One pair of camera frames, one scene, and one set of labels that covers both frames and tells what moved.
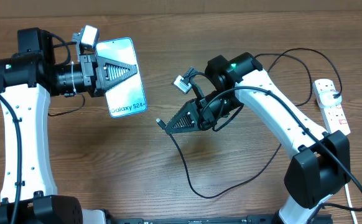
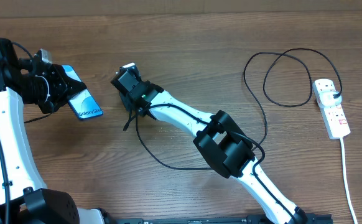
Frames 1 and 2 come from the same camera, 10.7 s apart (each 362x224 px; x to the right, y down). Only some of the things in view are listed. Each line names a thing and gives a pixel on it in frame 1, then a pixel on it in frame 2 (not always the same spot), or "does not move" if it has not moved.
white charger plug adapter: x=327 y=98 does not move
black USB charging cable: x=276 y=150 → x=156 y=160
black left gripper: x=93 y=66 → x=66 y=85
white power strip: x=333 y=116 does not move
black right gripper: x=193 y=108 → x=131 y=102
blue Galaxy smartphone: x=128 y=98 → x=83 y=103
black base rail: x=267 y=219 does not move
